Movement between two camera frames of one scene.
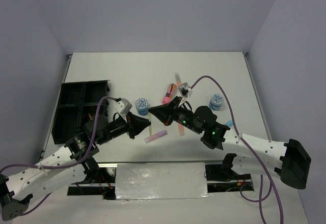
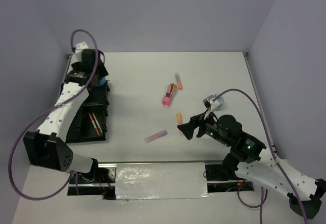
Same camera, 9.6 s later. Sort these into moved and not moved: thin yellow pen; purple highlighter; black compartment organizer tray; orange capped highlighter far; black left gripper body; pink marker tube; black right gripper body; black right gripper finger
Moved: black left gripper body; black right gripper body; black right gripper finger; thin yellow pen
Not moved: orange capped highlighter far; pink marker tube; purple highlighter; black compartment organizer tray
